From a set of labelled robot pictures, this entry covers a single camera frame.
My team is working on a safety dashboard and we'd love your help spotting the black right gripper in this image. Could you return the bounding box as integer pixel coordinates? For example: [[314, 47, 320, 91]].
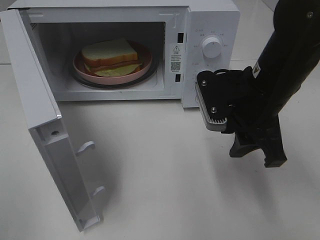
[[226, 66, 287, 168]]

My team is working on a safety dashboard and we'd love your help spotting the pink round plate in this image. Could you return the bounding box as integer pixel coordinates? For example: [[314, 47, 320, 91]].
[[72, 40, 153, 85]]

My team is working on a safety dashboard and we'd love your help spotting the sandwich with ham and cheese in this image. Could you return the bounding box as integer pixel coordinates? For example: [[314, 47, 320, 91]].
[[81, 38, 143, 78]]

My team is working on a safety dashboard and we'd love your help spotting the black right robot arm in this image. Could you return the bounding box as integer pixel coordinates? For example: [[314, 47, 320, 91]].
[[227, 0, 320, 168]]

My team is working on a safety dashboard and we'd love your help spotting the upper white power knob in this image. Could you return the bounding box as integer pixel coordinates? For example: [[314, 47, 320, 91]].
[[201, 36, 222, 59]]

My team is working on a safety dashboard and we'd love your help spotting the white warning sticker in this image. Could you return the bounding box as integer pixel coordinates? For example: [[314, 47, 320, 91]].
[[169, 43, 184, 73]]

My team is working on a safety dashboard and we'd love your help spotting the glass microwave turntable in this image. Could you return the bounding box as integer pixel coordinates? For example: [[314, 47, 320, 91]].
[[69, 56, 158, 90]]

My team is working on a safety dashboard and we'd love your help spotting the white microwave oven body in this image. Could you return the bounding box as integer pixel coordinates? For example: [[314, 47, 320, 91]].
[[6, 0, 240, 108]]

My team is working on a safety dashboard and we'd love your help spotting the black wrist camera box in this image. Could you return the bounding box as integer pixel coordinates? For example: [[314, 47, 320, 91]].
[[195, 69, 231, 132]]

